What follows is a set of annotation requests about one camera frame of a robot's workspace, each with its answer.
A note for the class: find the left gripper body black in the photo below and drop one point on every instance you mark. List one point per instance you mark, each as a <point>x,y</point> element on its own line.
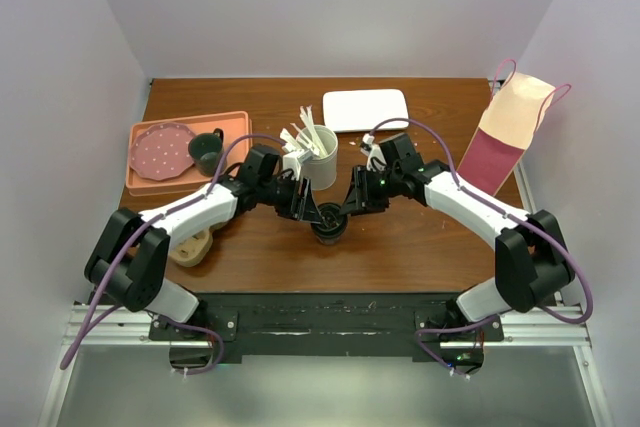
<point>282,195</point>

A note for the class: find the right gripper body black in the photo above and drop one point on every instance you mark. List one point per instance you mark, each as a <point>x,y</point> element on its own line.
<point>373,188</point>

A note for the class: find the black coffee cup lid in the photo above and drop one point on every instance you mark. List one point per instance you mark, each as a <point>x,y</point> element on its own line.
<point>332,220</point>

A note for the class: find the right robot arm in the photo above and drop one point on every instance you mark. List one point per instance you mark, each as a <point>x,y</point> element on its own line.
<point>528,259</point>

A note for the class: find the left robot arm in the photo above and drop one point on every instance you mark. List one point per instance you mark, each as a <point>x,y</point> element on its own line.
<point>129,261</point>

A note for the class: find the white cylindrical holder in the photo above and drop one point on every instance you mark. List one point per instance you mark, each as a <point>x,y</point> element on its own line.
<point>322,172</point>

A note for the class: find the white paper stir sticks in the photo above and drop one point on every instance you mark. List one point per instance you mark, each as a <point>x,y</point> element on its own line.
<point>306,138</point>

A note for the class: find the white rectangular plate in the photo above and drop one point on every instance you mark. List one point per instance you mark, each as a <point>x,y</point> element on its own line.
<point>360,110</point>

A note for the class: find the dark green mug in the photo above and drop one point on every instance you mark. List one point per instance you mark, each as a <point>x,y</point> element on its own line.
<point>206,151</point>

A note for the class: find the cardboard cup carrier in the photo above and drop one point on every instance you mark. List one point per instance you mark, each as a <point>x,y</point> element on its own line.
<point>192,251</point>

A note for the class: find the pink plastic tray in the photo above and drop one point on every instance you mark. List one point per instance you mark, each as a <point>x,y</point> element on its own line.
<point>234,124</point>

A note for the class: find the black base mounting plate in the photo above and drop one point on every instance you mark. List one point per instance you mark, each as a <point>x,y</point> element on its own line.
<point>340,324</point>

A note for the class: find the pink dotted plate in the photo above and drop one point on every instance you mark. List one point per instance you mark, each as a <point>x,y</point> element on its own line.
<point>160,152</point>

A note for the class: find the pink paper gift bag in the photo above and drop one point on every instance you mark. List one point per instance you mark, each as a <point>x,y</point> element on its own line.
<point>516,109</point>

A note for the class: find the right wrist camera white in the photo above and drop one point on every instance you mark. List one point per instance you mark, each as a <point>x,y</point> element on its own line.
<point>369,147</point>

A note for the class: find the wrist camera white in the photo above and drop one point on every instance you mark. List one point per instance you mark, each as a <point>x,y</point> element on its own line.
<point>369,147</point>
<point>294,159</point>

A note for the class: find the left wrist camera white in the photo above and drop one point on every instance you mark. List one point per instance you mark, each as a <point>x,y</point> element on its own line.
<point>294,159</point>

